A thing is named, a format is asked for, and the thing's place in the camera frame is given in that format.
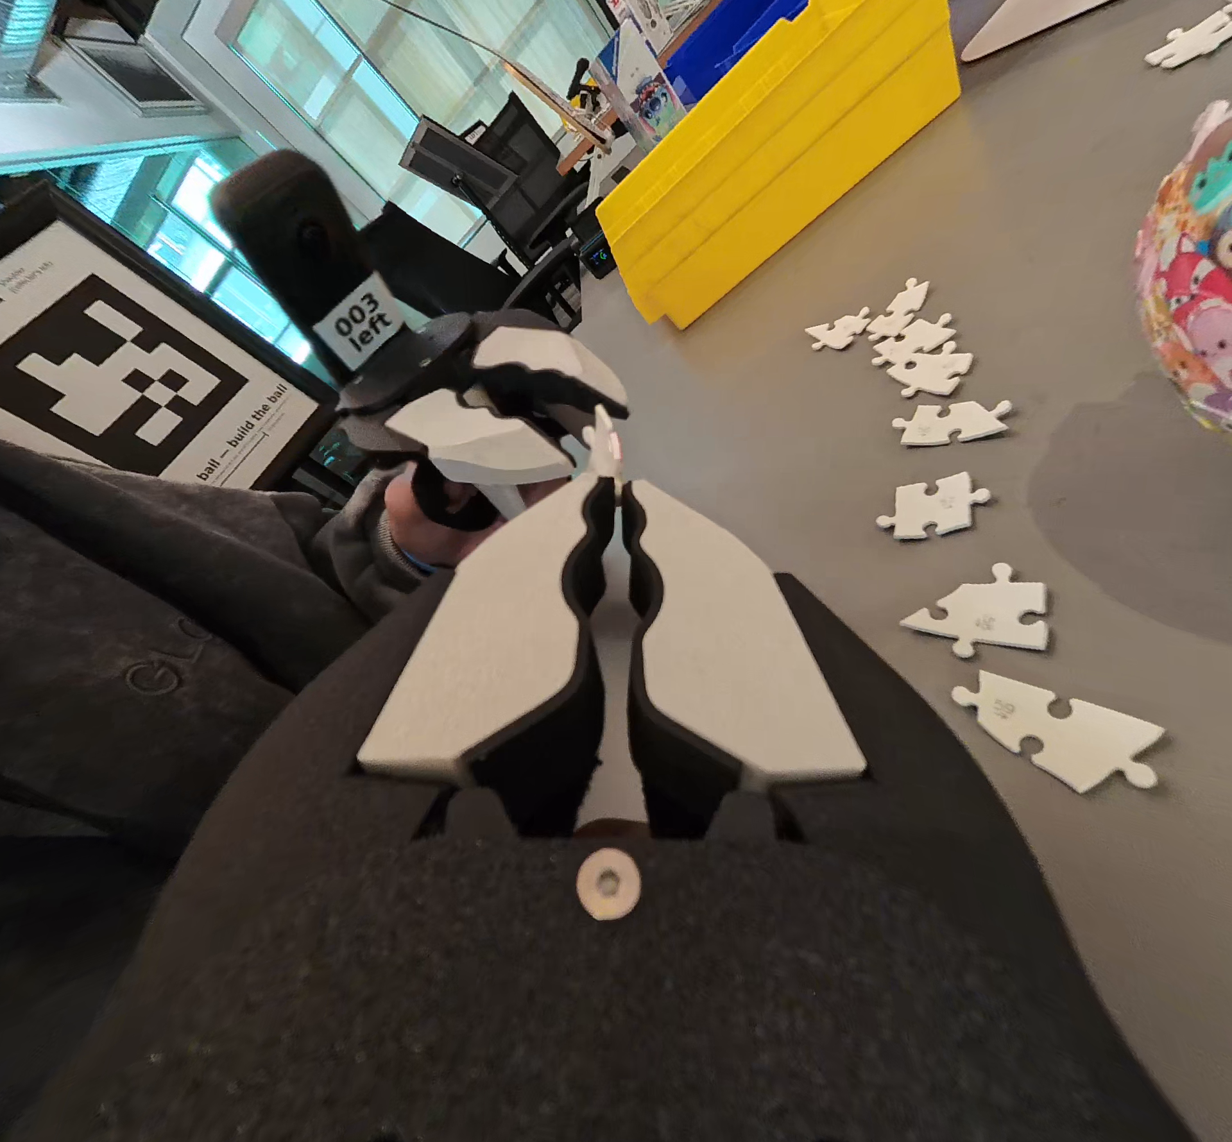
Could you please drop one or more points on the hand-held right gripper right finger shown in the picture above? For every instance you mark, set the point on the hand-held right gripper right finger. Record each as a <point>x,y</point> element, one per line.
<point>741,681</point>

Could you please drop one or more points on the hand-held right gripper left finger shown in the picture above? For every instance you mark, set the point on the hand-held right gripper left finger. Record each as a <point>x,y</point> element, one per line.
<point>481,681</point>

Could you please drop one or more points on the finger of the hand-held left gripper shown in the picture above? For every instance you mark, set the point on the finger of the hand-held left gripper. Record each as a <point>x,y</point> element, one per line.
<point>481,440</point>
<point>550,367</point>

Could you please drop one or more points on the single white puzzle piece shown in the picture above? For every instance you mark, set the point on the single white puzzle piece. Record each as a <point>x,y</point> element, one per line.
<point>1194,41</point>
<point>606,445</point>

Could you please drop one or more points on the colourful puzzle ball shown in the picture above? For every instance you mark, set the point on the colourful puzzle ball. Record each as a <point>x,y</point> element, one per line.
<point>1194,276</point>

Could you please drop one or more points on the person's left forearm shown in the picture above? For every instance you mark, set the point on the person's left forearm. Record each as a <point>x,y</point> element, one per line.
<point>338,545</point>

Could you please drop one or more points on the row of white puzzle pieces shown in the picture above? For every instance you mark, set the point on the row of white puzzle pieces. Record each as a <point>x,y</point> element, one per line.
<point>982,618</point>

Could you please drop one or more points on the person's left hand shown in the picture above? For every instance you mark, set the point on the person's left hand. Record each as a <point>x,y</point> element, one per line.
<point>409,540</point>

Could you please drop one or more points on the black framed marker sign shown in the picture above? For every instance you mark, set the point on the black framed marker sign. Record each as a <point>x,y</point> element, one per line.
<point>116,373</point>

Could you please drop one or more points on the yellow plastic bin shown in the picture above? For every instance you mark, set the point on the yellow plastic bin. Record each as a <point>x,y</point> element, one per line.
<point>810,161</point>

